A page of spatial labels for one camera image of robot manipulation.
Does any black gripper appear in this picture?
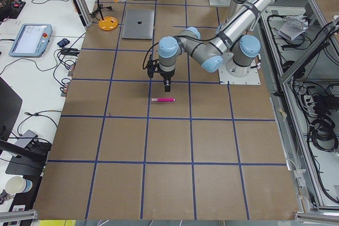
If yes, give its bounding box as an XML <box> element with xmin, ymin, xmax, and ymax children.
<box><xmin>159</xmin><ymin>69</ymin><xmax>175</xmax><ymax>92</ymax></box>

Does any pink highlighter pen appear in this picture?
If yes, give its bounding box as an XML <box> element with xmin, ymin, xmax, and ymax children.
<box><xmin>151</xmin><ymin>98</ymin><xmax>175</xmax><ymax>102</ymax></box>

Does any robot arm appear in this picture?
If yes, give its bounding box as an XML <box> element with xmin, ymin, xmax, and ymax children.
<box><xmin>154</xmin><ymin>0</ymin><xmax>277</xmax><ymax>92</ymax></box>

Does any silver apple laptop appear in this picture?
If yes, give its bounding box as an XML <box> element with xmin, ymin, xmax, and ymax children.
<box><xmin>121</xmin><ymin>9</ymin><xmax>155</xmax><ymax>40</ymax></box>

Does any blue teach pendant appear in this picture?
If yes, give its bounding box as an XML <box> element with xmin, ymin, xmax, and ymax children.
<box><xmin>8</xmin><ymin>24</ymin><xmax>52</xmax><ymax>58</ymax></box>

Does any black monitor stand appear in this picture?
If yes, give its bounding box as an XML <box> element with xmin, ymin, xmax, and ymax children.
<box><xmin>1</xmin><ymin>79</ymin><xmax>51</xmax><ymax>176</ymax></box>

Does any white paper cup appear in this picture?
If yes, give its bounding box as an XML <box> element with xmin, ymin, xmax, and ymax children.
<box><xmin>5</xmin><ymin>176</ymin><xmax>33</xmax><ymax>195</ymax></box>

